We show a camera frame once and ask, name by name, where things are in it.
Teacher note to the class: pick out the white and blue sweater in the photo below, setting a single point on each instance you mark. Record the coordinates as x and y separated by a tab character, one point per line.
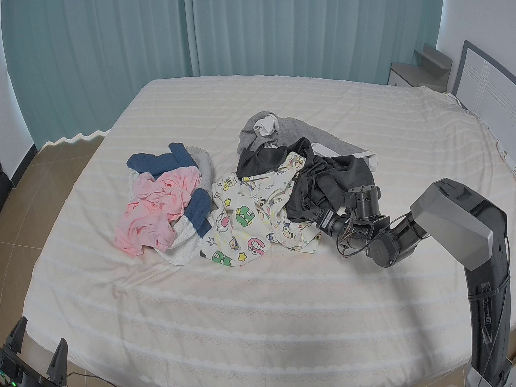
193	163

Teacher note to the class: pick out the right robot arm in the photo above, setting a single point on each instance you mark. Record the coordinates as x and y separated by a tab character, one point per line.
443	212

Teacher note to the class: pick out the grey and white garment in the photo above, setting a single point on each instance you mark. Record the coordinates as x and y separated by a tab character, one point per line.
298	129

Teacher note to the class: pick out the grey bedside table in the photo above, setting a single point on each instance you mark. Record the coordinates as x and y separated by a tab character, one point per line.
419	73

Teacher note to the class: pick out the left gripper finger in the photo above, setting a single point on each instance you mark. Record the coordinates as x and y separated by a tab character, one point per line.
58	363
18	339

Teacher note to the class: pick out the bed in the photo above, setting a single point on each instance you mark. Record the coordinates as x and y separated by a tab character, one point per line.
282	304

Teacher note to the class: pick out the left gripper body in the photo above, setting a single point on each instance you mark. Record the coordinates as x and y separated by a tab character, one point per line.
28	377

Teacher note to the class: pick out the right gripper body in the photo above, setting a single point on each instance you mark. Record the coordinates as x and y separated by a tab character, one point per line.
332	222

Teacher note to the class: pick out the black garment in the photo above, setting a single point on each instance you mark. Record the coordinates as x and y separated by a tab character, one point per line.
322	179

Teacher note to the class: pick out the pink garment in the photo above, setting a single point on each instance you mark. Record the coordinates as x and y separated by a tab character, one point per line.
153	212

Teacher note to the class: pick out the white printed pyjama top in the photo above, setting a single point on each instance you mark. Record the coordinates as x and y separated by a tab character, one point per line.
250	224

